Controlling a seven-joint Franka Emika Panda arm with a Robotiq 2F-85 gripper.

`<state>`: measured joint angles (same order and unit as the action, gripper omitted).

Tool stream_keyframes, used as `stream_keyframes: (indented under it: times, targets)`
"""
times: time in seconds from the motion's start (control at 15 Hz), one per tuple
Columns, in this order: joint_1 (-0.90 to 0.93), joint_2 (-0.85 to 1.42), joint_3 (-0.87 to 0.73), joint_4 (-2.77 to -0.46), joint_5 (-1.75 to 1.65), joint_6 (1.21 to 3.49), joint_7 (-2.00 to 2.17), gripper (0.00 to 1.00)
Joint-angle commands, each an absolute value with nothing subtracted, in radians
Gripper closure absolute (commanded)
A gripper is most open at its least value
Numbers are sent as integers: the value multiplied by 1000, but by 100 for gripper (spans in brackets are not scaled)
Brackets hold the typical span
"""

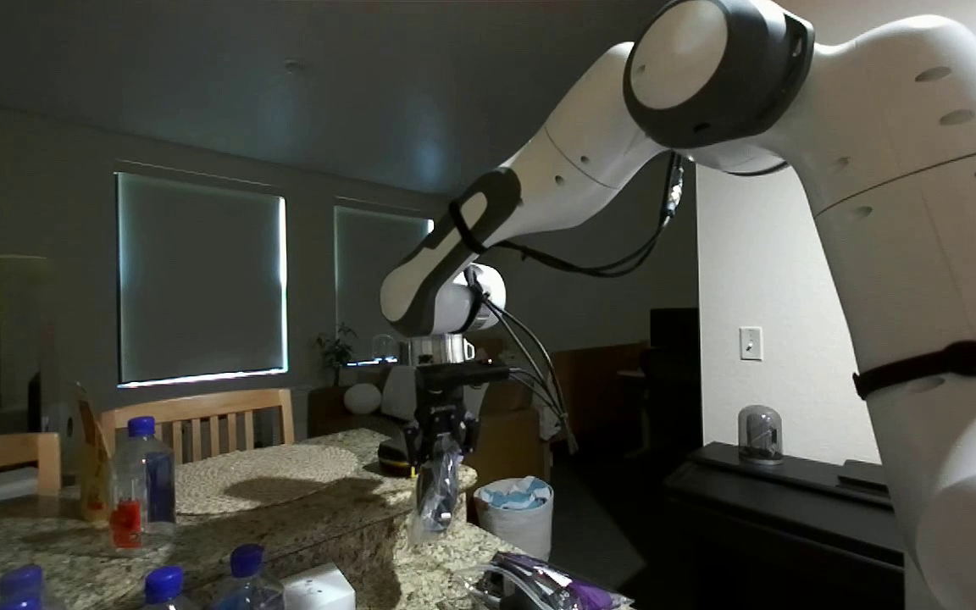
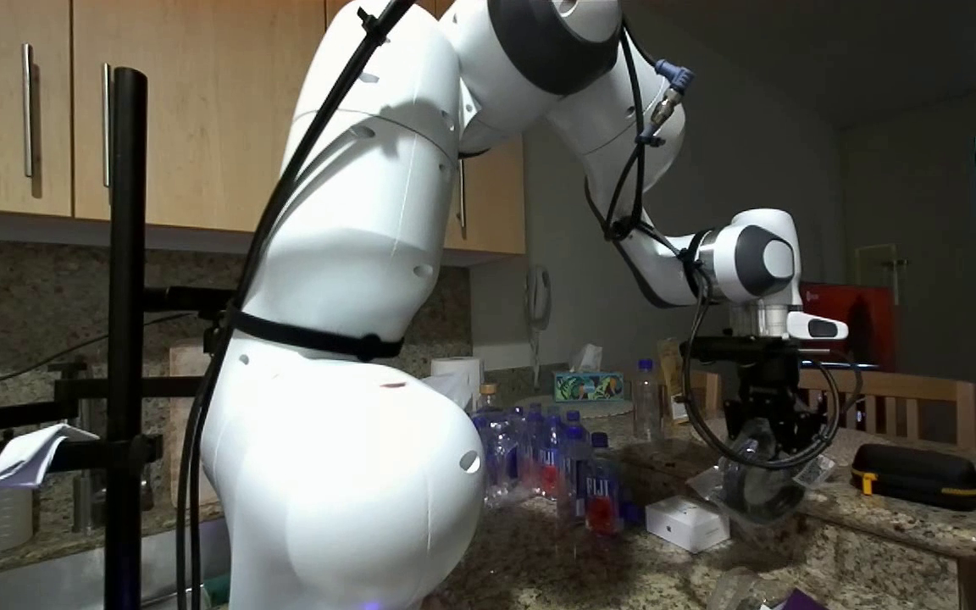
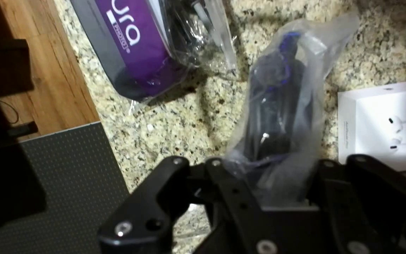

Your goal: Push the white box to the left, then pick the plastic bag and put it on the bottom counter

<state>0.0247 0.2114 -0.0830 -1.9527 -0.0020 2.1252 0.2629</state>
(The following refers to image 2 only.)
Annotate red box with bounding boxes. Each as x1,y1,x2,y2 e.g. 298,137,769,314
796,280,900,371

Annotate black strap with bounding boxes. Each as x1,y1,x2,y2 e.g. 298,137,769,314
212,310,409,366

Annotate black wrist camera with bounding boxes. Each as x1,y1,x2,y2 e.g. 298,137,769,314
684,332,813,366

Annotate small white cardboard box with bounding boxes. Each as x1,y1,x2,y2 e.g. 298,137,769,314
641,495,733,555

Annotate clear plastic bag dark contents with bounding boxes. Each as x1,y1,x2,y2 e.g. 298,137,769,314
690,429,832,534

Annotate water bottle red label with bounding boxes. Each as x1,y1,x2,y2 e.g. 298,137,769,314
580,429,631,534

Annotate black stand pole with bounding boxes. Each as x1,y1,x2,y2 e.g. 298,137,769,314
100,65,153,610

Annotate clear plastic bottle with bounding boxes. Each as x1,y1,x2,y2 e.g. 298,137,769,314
631,357,666,446

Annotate water bottle blue cap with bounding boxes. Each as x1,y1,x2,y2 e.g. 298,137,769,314
516,406,552,501
550,410,585,501
475,410,516,501

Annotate black camera on stand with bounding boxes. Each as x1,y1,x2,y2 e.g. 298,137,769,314
147,284,229,320

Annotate wall phone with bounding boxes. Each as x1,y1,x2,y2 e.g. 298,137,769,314
521,260,557,332

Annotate black zip case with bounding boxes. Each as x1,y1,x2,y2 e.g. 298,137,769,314
849,440,976,513

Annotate white crumpled paper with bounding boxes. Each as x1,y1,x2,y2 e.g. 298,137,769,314
0,419,100,493

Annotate white paper towel roll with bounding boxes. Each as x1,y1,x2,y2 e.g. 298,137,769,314
429,354,489,418

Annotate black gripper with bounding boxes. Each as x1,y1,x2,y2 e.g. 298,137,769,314
728,363,837,478

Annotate black stand crossbars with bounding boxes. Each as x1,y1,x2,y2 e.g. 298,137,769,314
0,359,228,485

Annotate metal cabinet handle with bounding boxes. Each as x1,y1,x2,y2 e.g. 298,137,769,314
17,40,42,183
99,62,114,192

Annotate tissue box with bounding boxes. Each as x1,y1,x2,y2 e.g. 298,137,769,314
550,341,634,406

